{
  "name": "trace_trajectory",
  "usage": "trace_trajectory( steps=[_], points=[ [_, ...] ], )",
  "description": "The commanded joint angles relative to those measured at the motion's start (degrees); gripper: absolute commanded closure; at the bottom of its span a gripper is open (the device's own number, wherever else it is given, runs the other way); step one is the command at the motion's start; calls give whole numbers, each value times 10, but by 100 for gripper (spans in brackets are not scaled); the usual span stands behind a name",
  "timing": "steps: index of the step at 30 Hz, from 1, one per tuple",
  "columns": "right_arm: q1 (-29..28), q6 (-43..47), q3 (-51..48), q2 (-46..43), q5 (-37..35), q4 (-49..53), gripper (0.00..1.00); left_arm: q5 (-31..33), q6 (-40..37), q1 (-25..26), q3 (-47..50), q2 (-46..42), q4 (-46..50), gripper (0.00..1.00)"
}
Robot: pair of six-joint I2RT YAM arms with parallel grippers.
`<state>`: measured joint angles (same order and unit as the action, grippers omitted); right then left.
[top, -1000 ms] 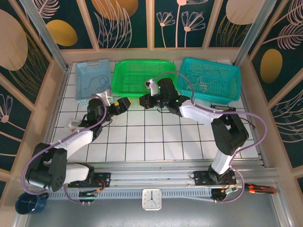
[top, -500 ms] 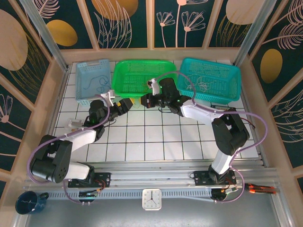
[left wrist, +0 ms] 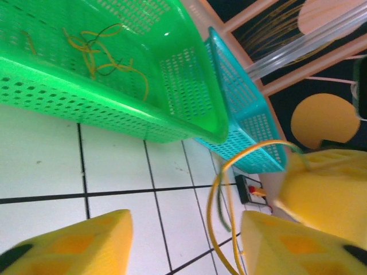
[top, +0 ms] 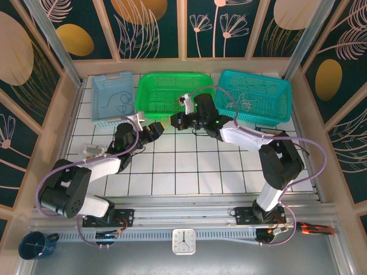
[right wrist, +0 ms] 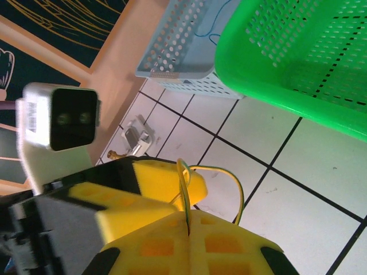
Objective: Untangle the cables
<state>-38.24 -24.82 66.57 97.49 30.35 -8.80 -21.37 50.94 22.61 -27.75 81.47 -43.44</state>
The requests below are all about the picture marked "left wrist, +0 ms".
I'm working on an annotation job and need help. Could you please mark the pile of rubber bands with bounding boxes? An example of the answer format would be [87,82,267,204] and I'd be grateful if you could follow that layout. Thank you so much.
[63,22,150,103]

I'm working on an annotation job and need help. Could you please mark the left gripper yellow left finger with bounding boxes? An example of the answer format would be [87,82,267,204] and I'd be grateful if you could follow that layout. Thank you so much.
[0,209,134,275]

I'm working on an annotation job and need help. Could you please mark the clear plastic tube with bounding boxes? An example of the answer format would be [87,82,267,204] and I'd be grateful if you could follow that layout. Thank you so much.
[246,0,367,84]

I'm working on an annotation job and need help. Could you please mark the green plastic basket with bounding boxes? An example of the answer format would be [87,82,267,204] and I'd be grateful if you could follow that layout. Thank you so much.
[0,0,230,146]

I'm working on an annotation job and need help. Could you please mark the black charger box orange plugs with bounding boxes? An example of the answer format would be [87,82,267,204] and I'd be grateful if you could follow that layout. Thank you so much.
[235,174,273,207]

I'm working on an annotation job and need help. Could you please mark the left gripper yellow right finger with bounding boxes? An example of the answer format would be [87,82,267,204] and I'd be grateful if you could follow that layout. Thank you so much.
[240,210,367,275]

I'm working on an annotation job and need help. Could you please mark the teal plastic basket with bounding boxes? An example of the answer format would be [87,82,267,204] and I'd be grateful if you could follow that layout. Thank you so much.
[194,26,289,174]

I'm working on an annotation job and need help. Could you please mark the thin yellow cable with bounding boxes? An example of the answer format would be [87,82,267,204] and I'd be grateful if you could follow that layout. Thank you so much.
[206,139,302,275]
[21,30,37,56]

